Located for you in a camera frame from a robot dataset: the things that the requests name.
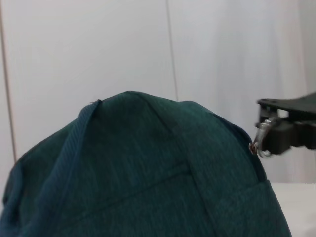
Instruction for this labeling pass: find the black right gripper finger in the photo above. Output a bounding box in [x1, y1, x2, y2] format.
[263, 121, 316, 155]
[257, 92, 316, 124]

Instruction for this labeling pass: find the silver zipper pull ring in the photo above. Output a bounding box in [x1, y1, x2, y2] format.
[248, 117, 274, 158]

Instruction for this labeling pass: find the dark teal fabric bag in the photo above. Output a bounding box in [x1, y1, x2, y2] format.
[1, 90, 293, 237]

